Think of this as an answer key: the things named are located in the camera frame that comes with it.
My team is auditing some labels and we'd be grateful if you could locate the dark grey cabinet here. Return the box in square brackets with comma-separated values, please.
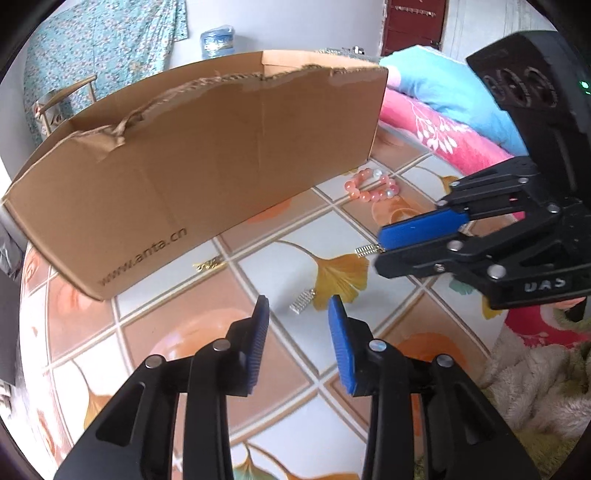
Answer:
[0, 272, 24, 386]

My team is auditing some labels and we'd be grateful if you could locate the leaf patterned tablecloth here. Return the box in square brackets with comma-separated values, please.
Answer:
[18, 152, 518, 480]

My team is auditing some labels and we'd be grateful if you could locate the dark red door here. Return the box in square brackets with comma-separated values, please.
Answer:
[381, 0, 450, 58]

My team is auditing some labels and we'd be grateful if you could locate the pink pearl bead bracelet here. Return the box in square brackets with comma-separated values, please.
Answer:
[344, 168, 400, 204]

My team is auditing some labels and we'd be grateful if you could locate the blue pillow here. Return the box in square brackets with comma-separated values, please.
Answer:
[379, 45, 529, 158]

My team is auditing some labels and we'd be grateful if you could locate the white fluffy blanket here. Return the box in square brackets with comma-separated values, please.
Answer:
[480, 323, 591, 439]

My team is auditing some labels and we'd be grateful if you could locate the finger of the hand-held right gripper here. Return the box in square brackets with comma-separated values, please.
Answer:
[374, 216, 573, 309]
[378, 156, 556, 253]

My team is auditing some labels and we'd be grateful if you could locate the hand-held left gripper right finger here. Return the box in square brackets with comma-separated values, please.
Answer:
[328, 295, 541, 480]

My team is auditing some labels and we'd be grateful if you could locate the pink floral blanket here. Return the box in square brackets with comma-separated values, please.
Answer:
[379, 88, 591, 352]

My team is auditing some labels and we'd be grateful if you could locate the teal floral hanging cloth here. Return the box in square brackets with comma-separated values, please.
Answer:
[23, 0, 190, 134]

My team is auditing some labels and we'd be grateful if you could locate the brown cardboard box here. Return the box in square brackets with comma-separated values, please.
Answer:
[0, 50, 389, 302]

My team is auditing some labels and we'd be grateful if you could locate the blue water bottle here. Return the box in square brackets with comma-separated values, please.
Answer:
[200, 24, 238, 60]

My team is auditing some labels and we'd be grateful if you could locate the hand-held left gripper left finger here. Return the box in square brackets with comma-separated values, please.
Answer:
[53, 295, 271, 480]

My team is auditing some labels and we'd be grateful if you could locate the wooden chair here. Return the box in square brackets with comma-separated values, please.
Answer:
[31, 74, 99, 139]

